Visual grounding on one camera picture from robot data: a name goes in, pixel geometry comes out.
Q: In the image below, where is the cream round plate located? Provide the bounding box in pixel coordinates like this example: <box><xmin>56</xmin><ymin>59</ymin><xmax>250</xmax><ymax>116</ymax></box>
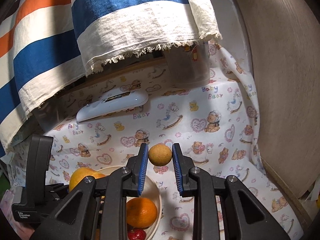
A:
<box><xmin>95</xmin><ymin>165</ymin><xmax>163</xmax><ymax>240</ymax></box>

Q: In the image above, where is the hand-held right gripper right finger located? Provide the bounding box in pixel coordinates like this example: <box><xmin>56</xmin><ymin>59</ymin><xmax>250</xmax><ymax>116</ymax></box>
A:
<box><xmin>172</xmin><ymin>143</ymin><xmax>290</xmax><ymax>240</ymax></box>

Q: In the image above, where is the wooden side panel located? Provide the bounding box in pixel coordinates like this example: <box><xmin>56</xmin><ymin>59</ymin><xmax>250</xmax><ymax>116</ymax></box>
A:
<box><xmin>225</xmin><ymin>0</ymin><xmax>320</xmax><ymax>198</ymax></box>

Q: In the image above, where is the orange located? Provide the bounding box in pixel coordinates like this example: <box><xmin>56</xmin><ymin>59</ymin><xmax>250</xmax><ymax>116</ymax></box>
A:
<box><xmin>126</xmin><ymin>197</ymin><xmax>158</xmax><ymax>228</ymax></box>

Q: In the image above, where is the large yellow pomelo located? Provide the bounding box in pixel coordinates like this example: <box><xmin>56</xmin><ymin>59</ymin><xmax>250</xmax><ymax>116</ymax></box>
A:
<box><xmin>69</xmin><ymin>167</ymin><xmax>108</xmax><ymax>193</ymax></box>

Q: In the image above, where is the bear print blanket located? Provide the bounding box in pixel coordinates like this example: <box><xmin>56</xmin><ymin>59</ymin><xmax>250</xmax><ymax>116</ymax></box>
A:
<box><xmin>5</xmin><ymin>40</ymin><xmax>310</xmax><ymax>240</ymax></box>

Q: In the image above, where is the striped cloth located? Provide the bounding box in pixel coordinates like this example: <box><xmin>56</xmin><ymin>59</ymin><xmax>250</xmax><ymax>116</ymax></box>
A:
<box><xmin>0</xmin><ymin>0</ymin><xmax>223</xmax><ymax>155</ymax></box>

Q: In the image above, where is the translucent plastic container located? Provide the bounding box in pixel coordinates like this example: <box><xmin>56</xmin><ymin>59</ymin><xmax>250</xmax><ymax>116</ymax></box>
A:
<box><xmin>165</xmin><ymin>41</ymin><xmax>211</xmax><ymax>87</ymax></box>

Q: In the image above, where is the red cherry tomato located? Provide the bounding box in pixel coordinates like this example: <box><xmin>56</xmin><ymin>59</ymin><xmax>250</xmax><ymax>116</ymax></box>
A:
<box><xmin>127</xmin><ymin>228</ymin><xmax>147</xmax><ymax>240</ymax></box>

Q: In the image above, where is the small brown round fruit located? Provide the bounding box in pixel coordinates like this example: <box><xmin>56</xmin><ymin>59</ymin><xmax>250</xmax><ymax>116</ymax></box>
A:
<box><xmin>148</xmin><ymin>143</ymin><xmax>173</xmax><ymax>167</ymax></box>

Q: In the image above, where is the white remote control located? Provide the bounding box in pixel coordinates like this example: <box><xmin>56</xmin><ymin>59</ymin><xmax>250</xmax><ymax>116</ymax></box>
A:
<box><xmin>76</xmin><ymin>90</ymin><xmax>149</xmax><ymax>124</ymax></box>

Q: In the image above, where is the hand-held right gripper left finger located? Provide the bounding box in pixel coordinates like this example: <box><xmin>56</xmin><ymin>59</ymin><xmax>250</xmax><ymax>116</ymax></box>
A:
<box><xmin>31</xmin><ymin>143</ymin><xmax>150</xmax><ymax>240</ymax></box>

